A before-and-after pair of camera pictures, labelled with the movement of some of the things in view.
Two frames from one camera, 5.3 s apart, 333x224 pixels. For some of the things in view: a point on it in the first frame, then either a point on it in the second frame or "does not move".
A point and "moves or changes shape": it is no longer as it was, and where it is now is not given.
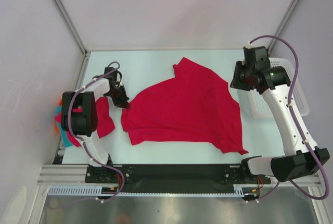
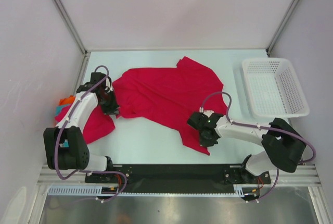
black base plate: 172,177 does not move
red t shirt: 195,104 moves or changes shape
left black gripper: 122,102 to 113,109
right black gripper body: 242,79 to 204,141
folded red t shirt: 104,121 does not move
